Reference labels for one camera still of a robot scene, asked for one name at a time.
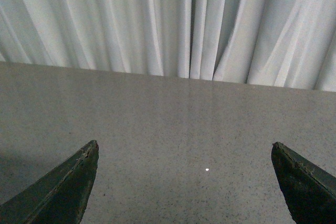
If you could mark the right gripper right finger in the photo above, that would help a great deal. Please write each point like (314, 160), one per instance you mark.
(309, 191)

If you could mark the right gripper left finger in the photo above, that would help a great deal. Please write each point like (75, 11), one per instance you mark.
(60, 196)

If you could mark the white pleated curtain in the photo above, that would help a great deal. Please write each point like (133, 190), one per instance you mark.
(284, 43)

